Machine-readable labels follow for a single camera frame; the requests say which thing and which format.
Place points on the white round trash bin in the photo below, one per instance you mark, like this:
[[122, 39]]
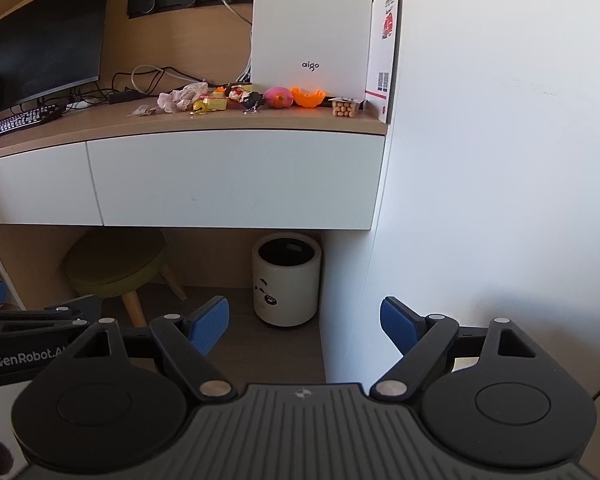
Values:
[[287, 285]]

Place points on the black power adapter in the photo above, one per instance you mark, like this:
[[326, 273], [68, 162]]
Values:
[[125, 97]]

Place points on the olive stool wooden legs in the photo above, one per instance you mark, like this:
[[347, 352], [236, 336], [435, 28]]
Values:
[[110, 260]]

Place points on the pink round toy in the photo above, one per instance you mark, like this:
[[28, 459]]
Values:
[[279, 97]]

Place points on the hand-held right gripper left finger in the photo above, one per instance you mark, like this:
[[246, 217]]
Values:
[[210, 327]]

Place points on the white sign card red print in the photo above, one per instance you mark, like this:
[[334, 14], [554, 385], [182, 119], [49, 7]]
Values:
[[385, 50]]

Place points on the white computer case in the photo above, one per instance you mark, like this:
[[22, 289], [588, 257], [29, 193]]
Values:
[[310, 20]]

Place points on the wooden drawer with white front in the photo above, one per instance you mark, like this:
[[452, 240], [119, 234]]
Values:
[[230, 180], [35, 185]]

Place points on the clear box of balls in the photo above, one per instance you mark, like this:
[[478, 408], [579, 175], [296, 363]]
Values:
[[344, 108]]

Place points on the black keyboard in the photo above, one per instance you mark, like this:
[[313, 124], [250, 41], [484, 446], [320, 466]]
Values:
[[25, 120]]

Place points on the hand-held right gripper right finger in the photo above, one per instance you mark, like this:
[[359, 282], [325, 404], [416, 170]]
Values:
[[397, 325]]

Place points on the black curved monitor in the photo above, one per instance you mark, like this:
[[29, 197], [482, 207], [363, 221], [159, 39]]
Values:
[[45, 45]]

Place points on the pink printed packet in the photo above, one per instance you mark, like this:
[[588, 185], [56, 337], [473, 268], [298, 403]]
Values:
[[180, 97]]

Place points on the orange plastic mold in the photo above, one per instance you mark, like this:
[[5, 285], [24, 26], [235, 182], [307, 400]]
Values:
[[307, 99], [219, 92]]

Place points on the yellow red snack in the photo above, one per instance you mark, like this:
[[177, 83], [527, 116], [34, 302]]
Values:
[[215, 104]]

